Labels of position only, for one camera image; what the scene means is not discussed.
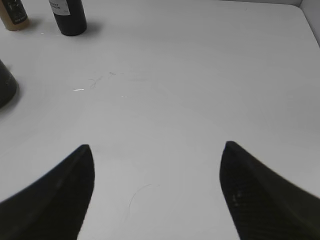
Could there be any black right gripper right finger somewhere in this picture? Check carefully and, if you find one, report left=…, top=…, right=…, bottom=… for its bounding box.
left=219, top=141, right=320, bottom=240

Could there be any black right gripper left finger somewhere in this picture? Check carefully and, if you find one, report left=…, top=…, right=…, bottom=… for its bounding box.
left=0, top=144, right=95, bottom=240

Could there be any black mug white inside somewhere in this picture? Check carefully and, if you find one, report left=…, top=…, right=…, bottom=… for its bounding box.
left=0, top=61, right=18, bottom=108

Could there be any dark red wine bottle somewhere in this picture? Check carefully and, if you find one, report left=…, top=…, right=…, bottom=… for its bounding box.
left=49, top=0, right=87, bottom=37

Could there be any orange juice bottle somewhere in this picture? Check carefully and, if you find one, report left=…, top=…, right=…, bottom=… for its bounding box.
left=0, top=0, right=30, bottom=31

